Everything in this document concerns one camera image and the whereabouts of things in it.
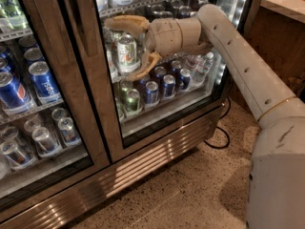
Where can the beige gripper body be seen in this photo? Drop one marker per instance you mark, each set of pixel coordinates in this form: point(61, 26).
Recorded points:
point(162, 37)

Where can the glass fridge door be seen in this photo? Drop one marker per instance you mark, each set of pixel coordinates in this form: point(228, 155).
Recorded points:
point(53, 188)
point(182, 120)

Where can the blue can bottom shelf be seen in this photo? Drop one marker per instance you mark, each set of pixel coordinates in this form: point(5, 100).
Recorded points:
point(151, 92)

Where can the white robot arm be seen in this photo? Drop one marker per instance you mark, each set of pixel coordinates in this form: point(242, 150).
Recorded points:
point(277, 178)

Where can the front blue pepsi can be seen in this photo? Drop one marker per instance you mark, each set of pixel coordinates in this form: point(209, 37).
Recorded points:
point(12, 91)

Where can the blue pepsi can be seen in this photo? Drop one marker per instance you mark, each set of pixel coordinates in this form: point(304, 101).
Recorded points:
point(12, 91)
point(42, 79)

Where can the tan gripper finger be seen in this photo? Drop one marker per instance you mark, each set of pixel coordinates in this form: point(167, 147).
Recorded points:
point(148, 61)
point(134, 25)

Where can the wooden counter cabinet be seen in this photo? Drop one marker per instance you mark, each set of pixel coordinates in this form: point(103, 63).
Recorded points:
point(276, 30)

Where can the clear water bottle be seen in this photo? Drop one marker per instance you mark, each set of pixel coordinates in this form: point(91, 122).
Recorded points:
point(204, 66)

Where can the front white 7up can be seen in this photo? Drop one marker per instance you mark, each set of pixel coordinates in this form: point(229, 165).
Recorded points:
point(126, 50)

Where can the green soda can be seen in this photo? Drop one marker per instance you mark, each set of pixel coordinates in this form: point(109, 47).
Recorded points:
point(132, 100)

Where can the silver can lower left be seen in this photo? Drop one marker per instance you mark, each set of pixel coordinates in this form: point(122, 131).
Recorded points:
point(44, 139)

